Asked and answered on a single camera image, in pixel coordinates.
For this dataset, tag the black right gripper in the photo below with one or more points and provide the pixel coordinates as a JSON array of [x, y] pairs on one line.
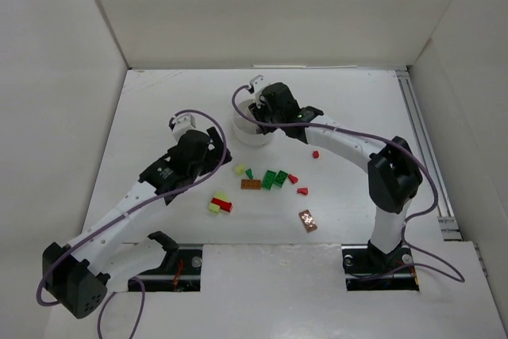
[[261, 115]]

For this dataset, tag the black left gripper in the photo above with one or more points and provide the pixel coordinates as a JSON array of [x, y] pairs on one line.
[[212, 148]]

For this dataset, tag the small yellow lego cube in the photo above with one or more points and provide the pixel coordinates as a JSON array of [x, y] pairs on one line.
[[239, 169]]

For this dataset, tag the yellow and red lego stack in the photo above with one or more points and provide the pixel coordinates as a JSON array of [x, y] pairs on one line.
[[220, 203]]

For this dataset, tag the red sloped lego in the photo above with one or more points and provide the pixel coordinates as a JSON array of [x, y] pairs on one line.
[[293, 178], [303, 191]]

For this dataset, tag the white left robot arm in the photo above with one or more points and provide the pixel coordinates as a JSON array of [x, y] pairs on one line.
[[78, 275]]

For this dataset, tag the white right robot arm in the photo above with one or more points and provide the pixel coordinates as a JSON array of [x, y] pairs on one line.
[[393, 178]]

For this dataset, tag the white round divided container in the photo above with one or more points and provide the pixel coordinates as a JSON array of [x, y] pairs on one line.
[[247, 132]]

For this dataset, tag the small green lego piece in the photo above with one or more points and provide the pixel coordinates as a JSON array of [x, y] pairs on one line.
[[249, 173]]

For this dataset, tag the brown flat lego brick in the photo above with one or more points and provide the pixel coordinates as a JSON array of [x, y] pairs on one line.
[[251, 184]]

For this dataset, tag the green lego brick left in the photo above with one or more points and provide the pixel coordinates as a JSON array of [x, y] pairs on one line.
[[268, 180]]

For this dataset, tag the green lego brick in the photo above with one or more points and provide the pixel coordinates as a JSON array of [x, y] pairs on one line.
[[268, 180], [280, 178]]

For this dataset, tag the green lego brick right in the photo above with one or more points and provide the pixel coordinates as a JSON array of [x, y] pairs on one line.
[[280, 178]]

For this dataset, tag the brown lego brick lower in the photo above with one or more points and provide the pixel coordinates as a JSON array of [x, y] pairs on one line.
[[308, 221]]

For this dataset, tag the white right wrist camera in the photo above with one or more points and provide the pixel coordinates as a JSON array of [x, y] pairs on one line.
[[256, 84]]

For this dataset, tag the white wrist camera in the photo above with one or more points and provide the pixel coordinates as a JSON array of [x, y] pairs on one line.
[[180, 124], [256, 84]]

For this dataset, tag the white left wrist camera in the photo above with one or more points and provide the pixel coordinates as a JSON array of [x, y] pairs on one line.
[[180, 124]]

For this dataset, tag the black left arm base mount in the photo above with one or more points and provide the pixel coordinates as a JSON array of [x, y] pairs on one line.
[[180, 269]]

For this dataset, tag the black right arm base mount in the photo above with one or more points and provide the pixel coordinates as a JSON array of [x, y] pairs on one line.
[[368, 269]]

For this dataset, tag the aluminium rail right side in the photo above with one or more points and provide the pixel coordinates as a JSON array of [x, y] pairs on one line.
[[446, 217]]

